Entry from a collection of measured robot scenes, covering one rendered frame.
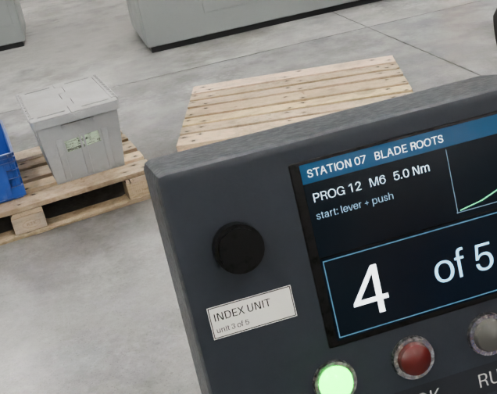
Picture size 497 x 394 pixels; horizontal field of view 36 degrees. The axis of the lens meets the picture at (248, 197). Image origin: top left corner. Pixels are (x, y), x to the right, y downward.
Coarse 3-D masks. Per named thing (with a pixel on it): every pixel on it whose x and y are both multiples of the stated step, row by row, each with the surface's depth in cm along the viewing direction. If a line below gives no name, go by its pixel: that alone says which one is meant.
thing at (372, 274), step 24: (336, 264) 45; (360, 264) 45; (384, 264) 45; (336, 288) 45; (360, 288) 45; (384, 288) 45; (408, 288) 46; (336, 312) 45; (360, 312) 45; (384, 312) 46; (408, 312) 46
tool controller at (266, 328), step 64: (320, 128) 46; (384, 128) 44; (448, 128) 45; (192, 192) 43; (256, 192) 43; (320, 192) 44; (384, 192) 45; (448, 192) 46; (192, 256) 43; (256, 256) 42; (320, 256) 44; (448, 256) 46; (192, 320) 44; (256, 320) 44; (320, 320) 45; (448, 320) 47; (256, 384) 45; (384, 384) 46; (448, 384) 47
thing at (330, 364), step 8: (328, 360) 45; (336, 360) 45; (320, 368) 45; (328, 368) 45; (336, 368) 45; (344, 368) 45; (352, 368) 45; (320, 376) 45; (328, 376) 45; (336, 376) 45; (344, 376) 45; (352, 376) 46; (320, 384) 45; (328, 384) 45; (336, 384) 45; (344, 384) 45; (352, 384) 45; (320, 392) 45; (328, 392) 45; (336, 392) 45; (344, 392) 45; (352, 392) 46
